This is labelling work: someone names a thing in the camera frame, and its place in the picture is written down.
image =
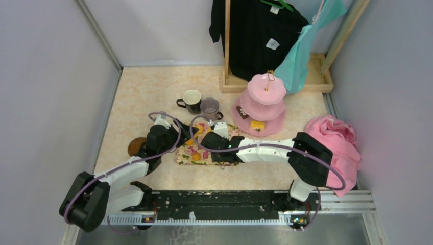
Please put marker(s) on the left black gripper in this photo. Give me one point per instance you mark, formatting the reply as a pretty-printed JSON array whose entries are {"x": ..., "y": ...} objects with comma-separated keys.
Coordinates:
[{"x": 186, "y": 129}]

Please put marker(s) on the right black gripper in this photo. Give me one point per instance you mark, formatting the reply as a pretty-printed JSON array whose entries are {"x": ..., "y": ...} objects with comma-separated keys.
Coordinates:
[{"x": 215, "y": 158}]

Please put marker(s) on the chocolate triangle cake slice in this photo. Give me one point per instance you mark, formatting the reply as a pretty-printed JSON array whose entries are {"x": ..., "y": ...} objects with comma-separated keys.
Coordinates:
[{"x": 241, "y": 112}]

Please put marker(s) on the yellow layered cake slice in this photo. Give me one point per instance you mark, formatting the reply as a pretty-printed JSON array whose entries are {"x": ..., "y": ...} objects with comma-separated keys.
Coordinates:
[{"x": 257, "y": 125}]

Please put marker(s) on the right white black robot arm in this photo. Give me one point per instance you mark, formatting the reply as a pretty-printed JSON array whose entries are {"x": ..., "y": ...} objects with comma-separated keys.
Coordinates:
[{"x": 309, "y": 158}]

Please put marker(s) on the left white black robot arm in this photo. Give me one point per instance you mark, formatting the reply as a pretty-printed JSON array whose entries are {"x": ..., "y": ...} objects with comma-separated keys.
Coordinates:
[{"x": 91, "y": 198}]

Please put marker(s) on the orange fish-shaped cake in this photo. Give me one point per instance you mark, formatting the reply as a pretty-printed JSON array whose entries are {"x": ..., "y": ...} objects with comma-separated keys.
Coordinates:
[{"x": 190, "y": 142}]

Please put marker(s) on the round dotted biscuit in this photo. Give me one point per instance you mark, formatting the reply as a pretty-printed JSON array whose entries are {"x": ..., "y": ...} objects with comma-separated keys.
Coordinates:
[{"x": 200, "y": 129}]

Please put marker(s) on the floral rectangular tray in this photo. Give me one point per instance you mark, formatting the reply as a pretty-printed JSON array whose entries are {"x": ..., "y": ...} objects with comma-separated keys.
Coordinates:
[{"x": 191, "y": 154}]

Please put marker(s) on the orange flower-shaped cookie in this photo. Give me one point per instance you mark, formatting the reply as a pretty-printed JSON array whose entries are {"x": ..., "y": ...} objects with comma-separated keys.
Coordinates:
[{"x": 196, "y": 156}]

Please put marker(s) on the black mug white inside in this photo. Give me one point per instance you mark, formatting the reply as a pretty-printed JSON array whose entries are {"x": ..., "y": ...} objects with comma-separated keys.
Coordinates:
[{"x": 191, "y": 101}]

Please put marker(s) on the pink three-tier cake stand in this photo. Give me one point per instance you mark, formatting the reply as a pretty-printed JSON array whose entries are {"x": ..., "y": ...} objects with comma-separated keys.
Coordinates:
[{"x": 262, "y": 100}]

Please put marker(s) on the brown round coaster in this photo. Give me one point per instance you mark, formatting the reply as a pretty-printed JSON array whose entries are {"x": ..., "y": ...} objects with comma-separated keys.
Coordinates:
[{"x": 137, "y": 147}]

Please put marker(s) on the teal garment hanging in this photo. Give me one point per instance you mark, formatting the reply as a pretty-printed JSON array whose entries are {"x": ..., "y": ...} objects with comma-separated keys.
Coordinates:
[{"x": 293, "y": 69}]

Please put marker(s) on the pink crumpled towel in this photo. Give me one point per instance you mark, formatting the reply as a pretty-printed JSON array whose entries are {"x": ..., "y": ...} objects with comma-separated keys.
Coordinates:
[{"x": 340, "y": 138}]

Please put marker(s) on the wooden clothes rack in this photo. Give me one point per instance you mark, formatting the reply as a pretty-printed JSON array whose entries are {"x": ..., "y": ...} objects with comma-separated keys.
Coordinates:
[{"x": 318, "y": 78}]

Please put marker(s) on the black t-shirt on hanger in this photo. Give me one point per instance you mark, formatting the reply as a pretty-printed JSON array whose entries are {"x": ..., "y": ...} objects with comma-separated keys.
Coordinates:
[{"x": 261, "y": 36}]

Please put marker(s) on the green clothes hanger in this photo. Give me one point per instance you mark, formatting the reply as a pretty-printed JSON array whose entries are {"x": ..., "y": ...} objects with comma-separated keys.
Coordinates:
[{"x": 280, "y": 5}]

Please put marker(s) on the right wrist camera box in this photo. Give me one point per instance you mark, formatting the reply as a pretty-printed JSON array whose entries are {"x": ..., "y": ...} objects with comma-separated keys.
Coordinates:
[{"x": 221, "y": 129}]

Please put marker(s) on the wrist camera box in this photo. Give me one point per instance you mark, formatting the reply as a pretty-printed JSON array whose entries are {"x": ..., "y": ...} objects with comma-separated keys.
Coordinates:
[
  {"x": 221, "y": 129},
  {"x": 161, "y": 119}
]

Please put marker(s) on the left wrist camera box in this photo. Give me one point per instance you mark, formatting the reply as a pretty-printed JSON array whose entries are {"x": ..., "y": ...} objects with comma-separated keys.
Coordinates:
[{"x": 161, "y": 119}]

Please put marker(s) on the grey mug black handle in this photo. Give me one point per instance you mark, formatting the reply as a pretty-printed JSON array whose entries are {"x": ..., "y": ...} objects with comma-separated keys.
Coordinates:
[{"x": 210, "y": 108}]

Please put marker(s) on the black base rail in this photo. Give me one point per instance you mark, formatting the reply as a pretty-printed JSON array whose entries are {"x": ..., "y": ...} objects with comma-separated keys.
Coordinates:
[{"x": 239, "y": 208}]

